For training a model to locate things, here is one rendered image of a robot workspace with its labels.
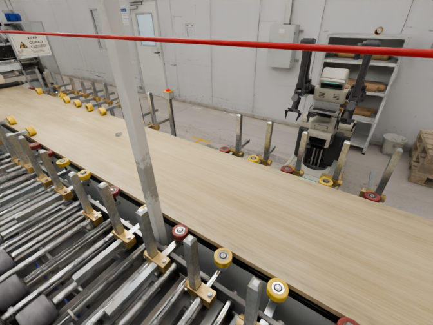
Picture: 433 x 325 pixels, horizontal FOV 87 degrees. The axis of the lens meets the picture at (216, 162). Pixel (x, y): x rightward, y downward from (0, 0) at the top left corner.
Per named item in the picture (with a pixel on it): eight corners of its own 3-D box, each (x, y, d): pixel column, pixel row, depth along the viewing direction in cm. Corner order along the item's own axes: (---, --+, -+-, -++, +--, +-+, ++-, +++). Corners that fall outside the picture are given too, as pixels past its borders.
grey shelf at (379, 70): (310, 130, 413) (334, 32, 328) (367, 142, 369) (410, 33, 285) (303, 140, 382) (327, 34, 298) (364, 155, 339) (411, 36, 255)
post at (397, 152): (366, 209, 152) (395, 146, 126) (372, 211, 150) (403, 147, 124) (365, 212, 150) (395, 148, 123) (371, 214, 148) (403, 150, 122)
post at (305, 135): (292, 186, 177) (304, 129, 151) (296, 187, 176) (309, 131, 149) (290, 188, 175) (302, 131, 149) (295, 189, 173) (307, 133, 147)
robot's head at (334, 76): (323, 76, 212) (324, 65, 199) (348, 78, 202) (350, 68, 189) (318, 89, 210) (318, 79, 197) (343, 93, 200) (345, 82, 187)
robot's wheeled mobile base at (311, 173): (294, 160, 323) (297, 144, 309) (343, 175, 292) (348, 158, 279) (276, 185, 276) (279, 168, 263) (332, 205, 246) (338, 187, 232)
